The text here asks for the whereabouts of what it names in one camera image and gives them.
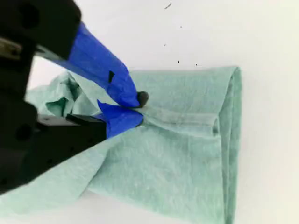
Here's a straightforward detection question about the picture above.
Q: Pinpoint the green t-shirt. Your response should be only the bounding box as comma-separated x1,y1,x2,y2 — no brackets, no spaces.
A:
0,66,242,224

